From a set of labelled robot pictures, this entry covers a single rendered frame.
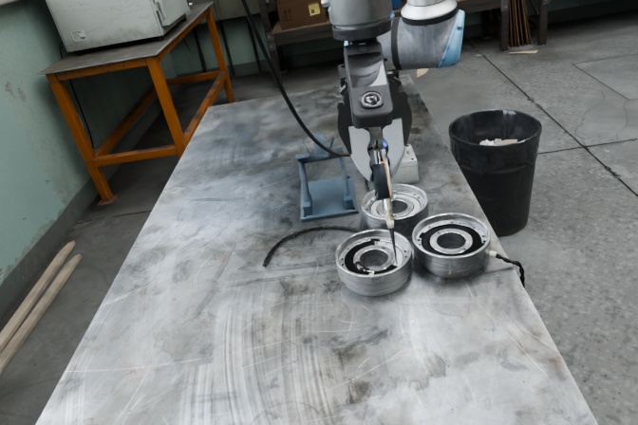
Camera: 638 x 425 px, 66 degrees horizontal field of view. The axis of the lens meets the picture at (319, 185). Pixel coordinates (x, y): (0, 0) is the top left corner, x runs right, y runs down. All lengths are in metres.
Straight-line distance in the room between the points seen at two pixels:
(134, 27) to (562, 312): 2.35
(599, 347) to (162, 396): 1.37
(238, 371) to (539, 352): 0.34
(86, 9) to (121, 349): 2.37
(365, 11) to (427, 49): 0.53
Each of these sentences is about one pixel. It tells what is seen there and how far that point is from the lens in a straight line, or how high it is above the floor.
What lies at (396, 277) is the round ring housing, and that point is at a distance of 0.66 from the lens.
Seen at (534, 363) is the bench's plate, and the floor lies 0.80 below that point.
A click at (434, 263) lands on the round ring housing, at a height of 0.83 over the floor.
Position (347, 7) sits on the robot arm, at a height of 1.16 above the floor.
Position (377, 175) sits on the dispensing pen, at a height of 0.94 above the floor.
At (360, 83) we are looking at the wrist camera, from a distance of 0.57.
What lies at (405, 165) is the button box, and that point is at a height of 0.84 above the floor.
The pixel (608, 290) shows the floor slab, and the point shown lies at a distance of 1.94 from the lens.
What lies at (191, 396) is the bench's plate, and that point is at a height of 0.80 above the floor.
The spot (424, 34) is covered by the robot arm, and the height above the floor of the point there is 0.99.
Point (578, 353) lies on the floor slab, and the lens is 1.72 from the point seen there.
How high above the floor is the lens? 1.26
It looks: 29 degrees down
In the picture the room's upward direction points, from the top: 11 degrees counter-clockwise
